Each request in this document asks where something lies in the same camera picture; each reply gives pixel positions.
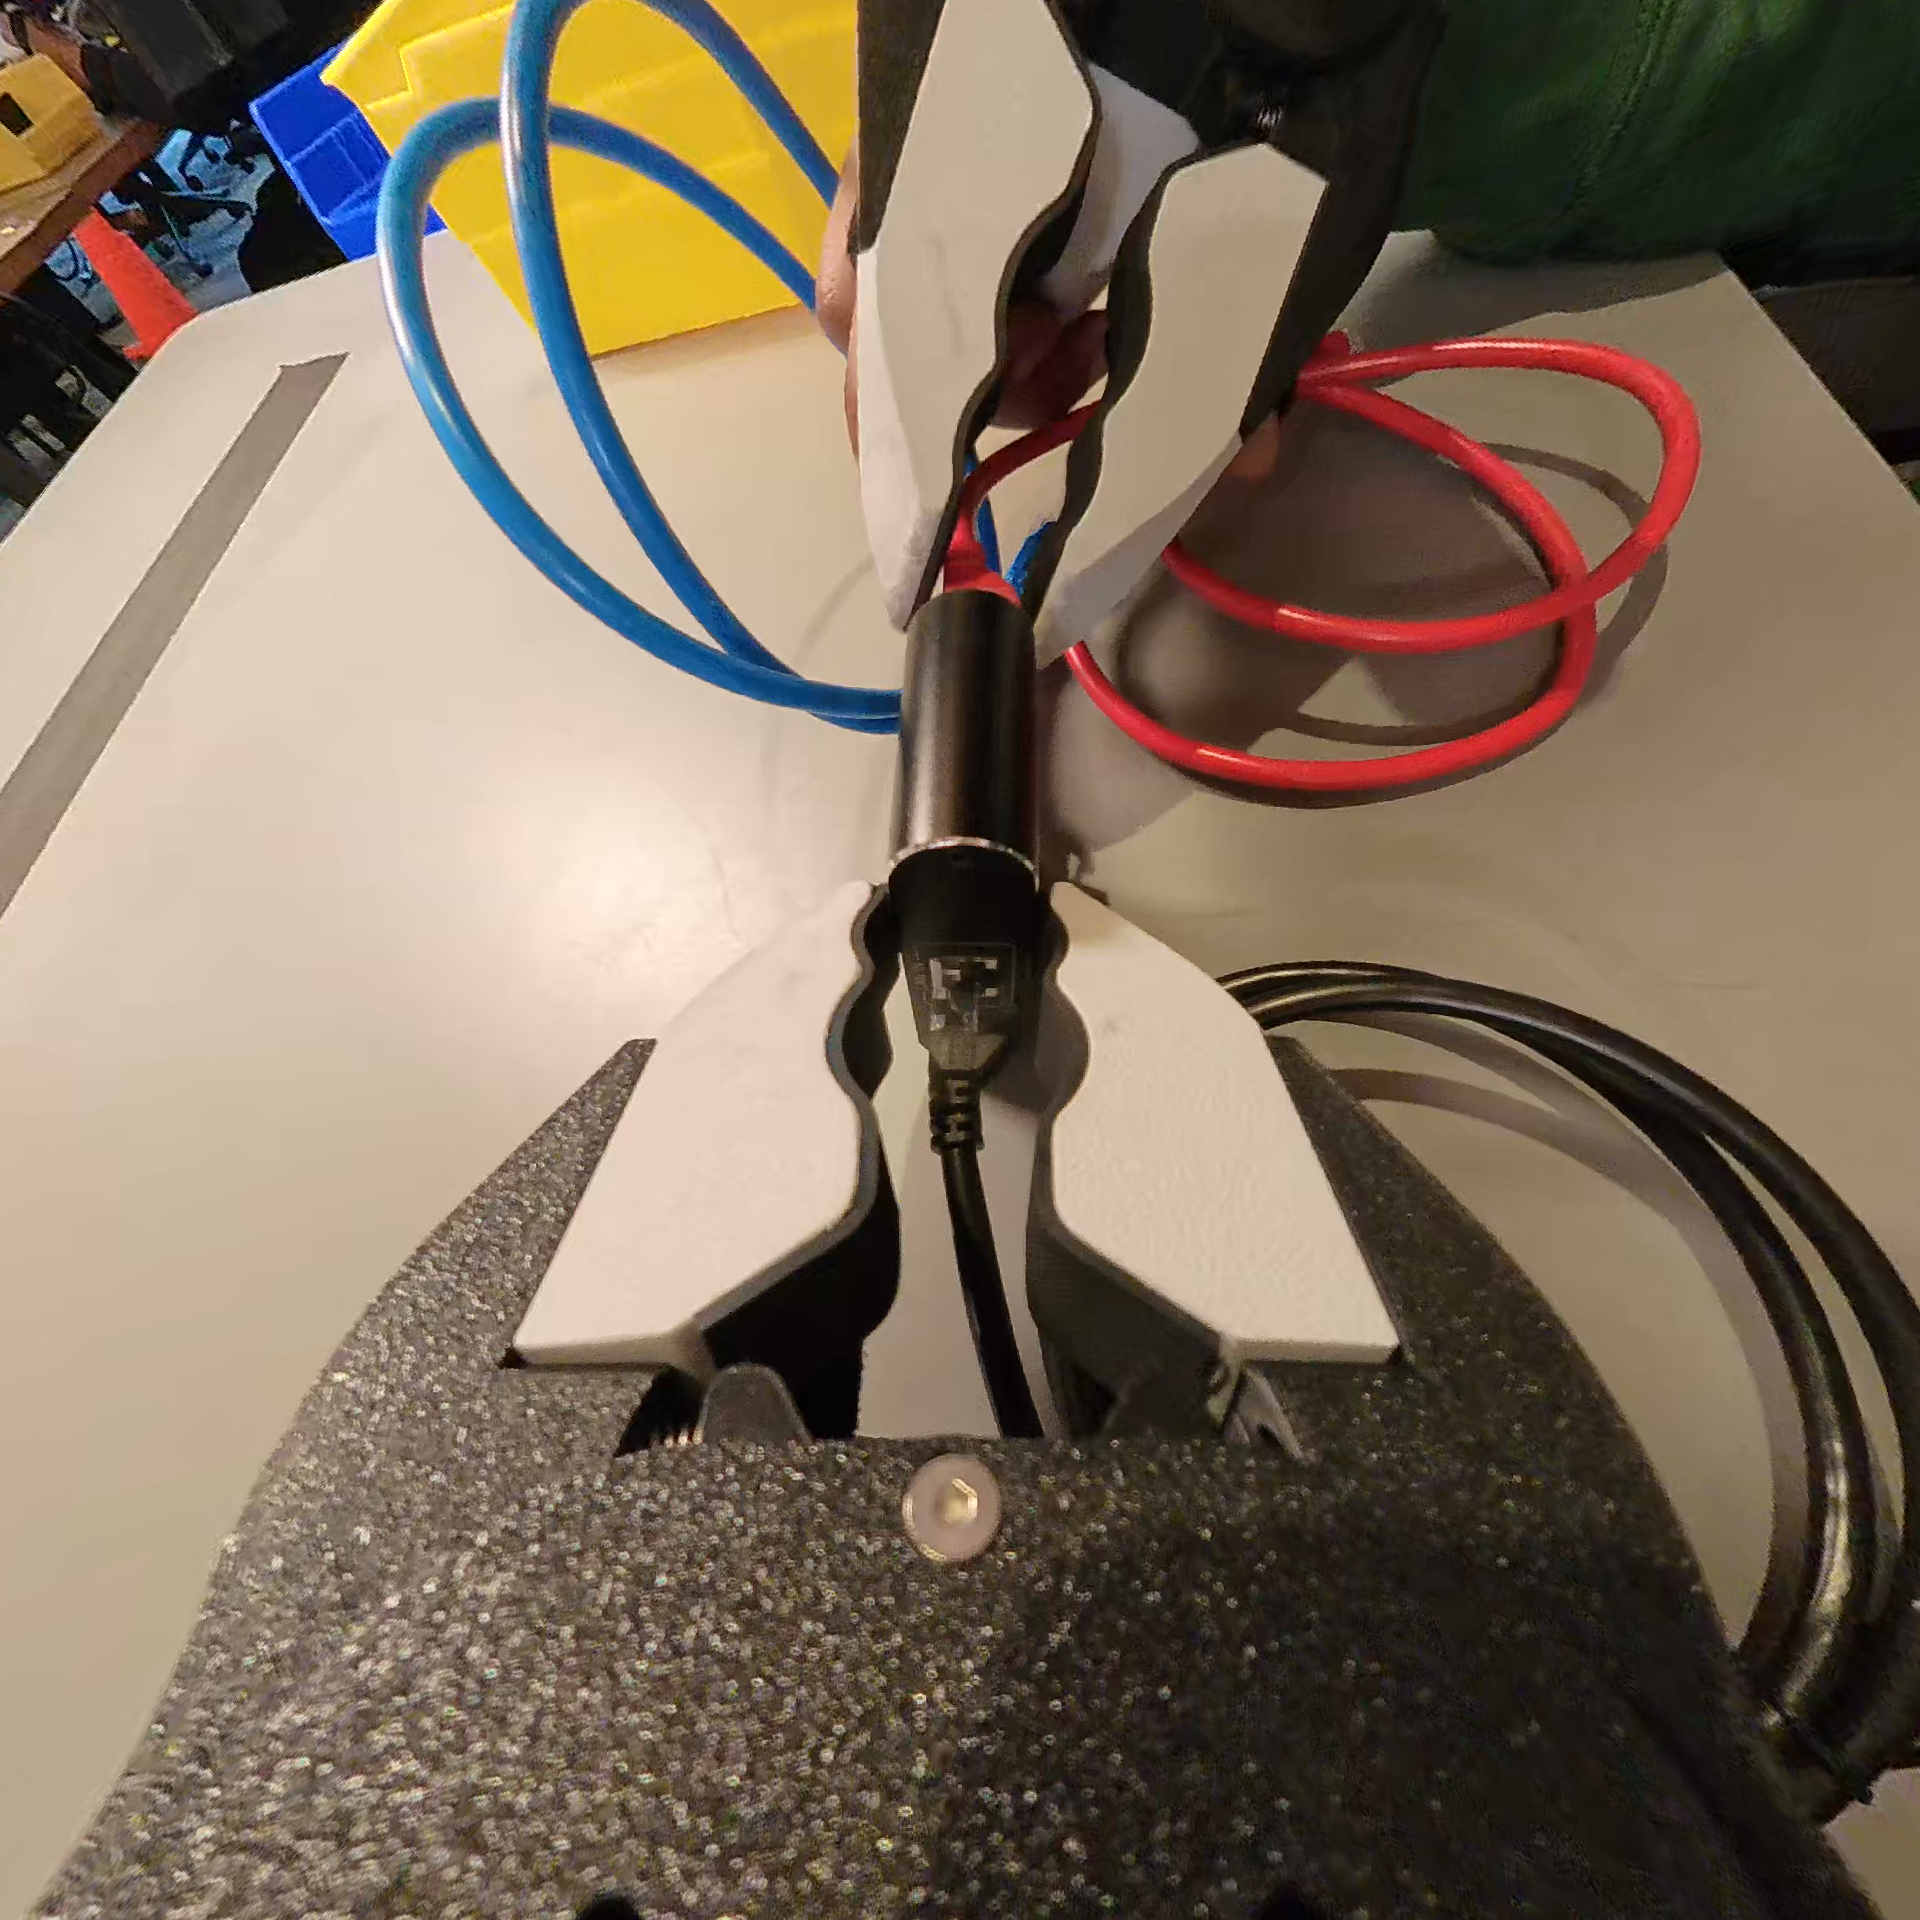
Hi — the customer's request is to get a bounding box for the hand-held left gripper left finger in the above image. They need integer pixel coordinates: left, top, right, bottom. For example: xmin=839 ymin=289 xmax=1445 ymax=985
xmin=506 ymin=883 xmax=909 ymax=1404

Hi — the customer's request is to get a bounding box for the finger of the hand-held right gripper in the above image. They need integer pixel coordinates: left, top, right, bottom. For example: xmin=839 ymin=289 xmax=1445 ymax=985
xmin=848 ymin=0 xmax=1105 ymax=634
xmin=1030 ymin=75 xmax=1335 ymax=649

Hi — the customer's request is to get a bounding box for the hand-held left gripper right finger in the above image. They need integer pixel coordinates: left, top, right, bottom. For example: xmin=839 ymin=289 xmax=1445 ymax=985
xmin=1026 ymin=883 xmax=1408 ymax=1419

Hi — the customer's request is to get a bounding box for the red ethernet cable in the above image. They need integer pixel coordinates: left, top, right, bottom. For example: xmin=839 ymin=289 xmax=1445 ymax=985
xmin=944 ymin=337 xmax=1705 ymax=794

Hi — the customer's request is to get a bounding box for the black cylindrical ethernet coupler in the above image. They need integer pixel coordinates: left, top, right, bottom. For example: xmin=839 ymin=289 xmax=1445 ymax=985
xmin=885 ymin=591 xmax=1042 ymax=903

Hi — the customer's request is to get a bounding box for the blue ethernet cable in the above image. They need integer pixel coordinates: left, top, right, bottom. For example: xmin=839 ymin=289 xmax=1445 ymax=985
xmin=375 ymin=0 xmax=1052 ymax=737

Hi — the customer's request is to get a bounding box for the black ethernet cable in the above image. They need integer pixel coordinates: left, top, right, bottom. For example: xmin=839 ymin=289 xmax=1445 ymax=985
xmin=893 ymin=885 xmax=1920 ymax=1824

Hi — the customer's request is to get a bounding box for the person's right hand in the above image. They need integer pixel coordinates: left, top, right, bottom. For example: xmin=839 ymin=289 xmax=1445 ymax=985
xmin=821 ymin=187 xmax=1116 ymax=452

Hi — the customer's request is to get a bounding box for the yellow plastic bin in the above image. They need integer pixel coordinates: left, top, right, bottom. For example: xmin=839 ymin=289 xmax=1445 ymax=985
xmin=320 ymin=0 xmax=869 ymax=362

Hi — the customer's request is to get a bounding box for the blue plastic bin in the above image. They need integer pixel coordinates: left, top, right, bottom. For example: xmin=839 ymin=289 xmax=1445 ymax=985
xmin=247 ymin=47 xmax=453 ymax=269

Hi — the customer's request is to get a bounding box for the orange traffic cone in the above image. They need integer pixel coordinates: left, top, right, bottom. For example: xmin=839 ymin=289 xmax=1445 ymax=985
xmin=70 ymin=209 xmax=200 ymax=362

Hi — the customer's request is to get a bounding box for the wooden workbench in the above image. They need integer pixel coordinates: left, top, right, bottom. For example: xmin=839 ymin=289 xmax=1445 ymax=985
xmin=0 ymin=119 xmax=169 ymax=296

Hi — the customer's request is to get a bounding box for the small yellow box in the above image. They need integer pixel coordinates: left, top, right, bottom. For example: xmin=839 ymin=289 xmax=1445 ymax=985
xmin=0 ymin=59 xmax=109 ymax=197

